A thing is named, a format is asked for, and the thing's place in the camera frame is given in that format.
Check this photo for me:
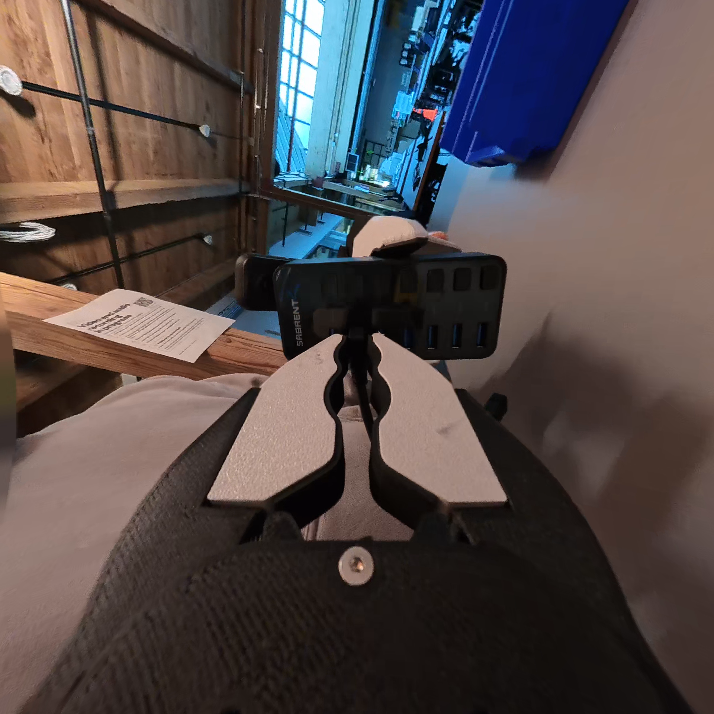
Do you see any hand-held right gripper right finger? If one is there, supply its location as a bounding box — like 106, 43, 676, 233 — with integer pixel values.
370, 332, 510, 523

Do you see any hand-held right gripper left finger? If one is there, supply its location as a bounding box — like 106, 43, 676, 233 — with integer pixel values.
206, 334, 348, 523

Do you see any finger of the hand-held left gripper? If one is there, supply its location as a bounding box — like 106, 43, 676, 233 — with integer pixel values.
346, 215, 430, 258

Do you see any black usb hub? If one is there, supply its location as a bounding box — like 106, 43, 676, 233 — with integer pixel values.
272, 253, 508, 361

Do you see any black usb cable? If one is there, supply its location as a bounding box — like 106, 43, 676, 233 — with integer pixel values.
345, 326, 381, 450

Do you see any wooden beam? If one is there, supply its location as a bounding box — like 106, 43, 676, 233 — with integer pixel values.
0, 272, 288, 381

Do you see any white printed paper notice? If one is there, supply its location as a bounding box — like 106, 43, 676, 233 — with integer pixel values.
42, 288, 236, 364

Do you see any paned window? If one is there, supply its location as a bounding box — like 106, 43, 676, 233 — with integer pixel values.
275, 0, 325, 169

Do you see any person in beige hoodie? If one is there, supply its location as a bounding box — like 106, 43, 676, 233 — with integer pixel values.
0, 373, 414, 714

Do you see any black metal pipe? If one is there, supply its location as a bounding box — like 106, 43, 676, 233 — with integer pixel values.
60, 0, 127, 289

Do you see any blue plastic bin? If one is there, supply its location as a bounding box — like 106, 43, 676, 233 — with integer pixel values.
440, 0, 632, 166

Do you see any white coiled cable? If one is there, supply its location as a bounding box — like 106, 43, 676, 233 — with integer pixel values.
0, 221, 58, 244

